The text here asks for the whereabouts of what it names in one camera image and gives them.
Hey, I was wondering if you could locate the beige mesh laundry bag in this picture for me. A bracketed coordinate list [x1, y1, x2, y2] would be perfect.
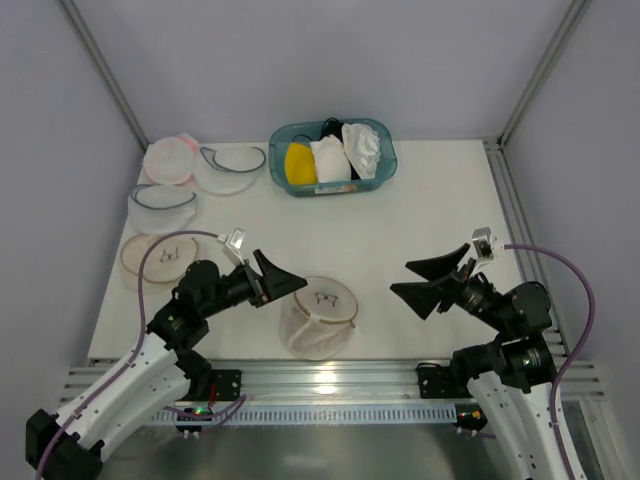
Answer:
[279, 276, 359, 361]

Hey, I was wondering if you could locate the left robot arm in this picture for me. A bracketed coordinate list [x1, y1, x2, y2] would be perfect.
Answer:
[25, 251, 307, 479]

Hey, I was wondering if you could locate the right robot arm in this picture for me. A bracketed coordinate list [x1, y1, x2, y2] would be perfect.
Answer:
[390, 236, 585, 479]

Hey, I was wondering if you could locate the white grey-trim laundry bag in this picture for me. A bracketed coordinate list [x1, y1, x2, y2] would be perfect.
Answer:
[192, 145, 267, 195]

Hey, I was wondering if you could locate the yellow bra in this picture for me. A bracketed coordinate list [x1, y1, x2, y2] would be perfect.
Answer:
[284, 142, 317, 185]

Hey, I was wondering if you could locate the white blue-trim laundry bag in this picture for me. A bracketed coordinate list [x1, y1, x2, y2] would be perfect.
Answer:
[128, 184, 198, 235]

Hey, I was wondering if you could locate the white folded bra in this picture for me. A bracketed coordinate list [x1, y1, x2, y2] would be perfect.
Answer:
[310, 135, 351, 183]

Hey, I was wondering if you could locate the pink mesh laundry bag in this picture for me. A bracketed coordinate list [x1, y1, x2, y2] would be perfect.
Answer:
[142, 133, 199, 185]

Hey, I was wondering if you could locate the white lace bra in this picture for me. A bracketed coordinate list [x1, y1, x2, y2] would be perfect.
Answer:
[341, 123, 381, 180]

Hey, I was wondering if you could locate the black bra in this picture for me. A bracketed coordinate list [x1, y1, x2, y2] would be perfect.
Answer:
[292, 118, 360, 180]

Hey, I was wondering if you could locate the teal plastic basket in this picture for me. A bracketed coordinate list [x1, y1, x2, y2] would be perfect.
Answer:
[268, 117, 398, 197]

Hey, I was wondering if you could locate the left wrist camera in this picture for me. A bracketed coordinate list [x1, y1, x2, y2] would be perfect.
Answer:
[222, 228, 246, 266]

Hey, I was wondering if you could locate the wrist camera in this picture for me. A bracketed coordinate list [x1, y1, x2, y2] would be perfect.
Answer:
[222, 228, 246, 266]
[471, 227, 498, 274]

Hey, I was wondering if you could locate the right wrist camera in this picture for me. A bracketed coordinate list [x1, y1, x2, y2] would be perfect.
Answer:
[471, 227, 498, 274]

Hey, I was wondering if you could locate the right side aluminium rail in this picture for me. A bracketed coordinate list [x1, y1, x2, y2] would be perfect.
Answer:
[482, 139, 569, 363]

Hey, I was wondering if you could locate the aluminium mounting rail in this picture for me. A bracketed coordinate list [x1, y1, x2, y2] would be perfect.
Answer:
[59, 359, 604, 405]

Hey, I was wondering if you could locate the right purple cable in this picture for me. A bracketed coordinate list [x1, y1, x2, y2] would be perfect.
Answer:
[502, 243, 597, 480]

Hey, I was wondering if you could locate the purple cable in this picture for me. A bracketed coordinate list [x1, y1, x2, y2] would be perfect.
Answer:
[29, 230, 221, 471]
[502, 243, 597, 480]

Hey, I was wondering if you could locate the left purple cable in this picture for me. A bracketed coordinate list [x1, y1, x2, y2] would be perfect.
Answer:
[29, 230, 221, 471]

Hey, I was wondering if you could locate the white slotted cable duct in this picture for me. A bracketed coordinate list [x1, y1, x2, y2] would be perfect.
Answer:
[144, 403, 457, 427]

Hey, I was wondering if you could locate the right frame post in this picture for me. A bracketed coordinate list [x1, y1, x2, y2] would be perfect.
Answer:
[498, 0, 592, 149]

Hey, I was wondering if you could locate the frame post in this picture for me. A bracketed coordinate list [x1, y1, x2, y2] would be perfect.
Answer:
[57, 0, 149, 150]
[498, 0, 592, 149]

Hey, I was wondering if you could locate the left frame post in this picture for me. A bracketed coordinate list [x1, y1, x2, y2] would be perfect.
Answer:
[57, 0, 149, 150]

